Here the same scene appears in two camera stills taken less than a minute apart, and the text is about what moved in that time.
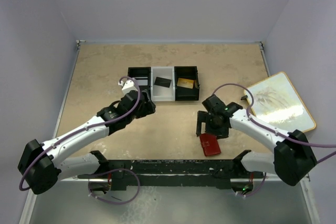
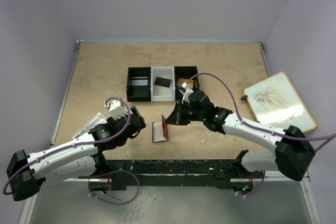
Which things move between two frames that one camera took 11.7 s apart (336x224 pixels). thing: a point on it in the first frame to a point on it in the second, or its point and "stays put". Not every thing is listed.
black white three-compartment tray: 168,83 stays put
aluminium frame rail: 31,197 stays put
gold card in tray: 185,83 stays put
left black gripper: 147,107 to 133,110
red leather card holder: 210,144 to 160,130
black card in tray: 163,82 stays put
